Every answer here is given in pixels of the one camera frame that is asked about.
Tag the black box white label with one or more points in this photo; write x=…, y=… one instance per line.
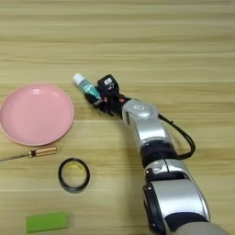
x=107, y=85

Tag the pink round plate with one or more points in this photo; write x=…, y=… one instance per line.
x=36, y=116

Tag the black tape roll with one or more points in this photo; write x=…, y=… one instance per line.
x=73, y=190

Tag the white green glue stick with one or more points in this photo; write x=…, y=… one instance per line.
x=84, y=84

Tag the green rectangular block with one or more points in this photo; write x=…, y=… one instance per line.
x=47, y=222

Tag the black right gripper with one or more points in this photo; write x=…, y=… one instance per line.
x=114, y=104

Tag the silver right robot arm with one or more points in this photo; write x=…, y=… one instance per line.
x=150, y=128

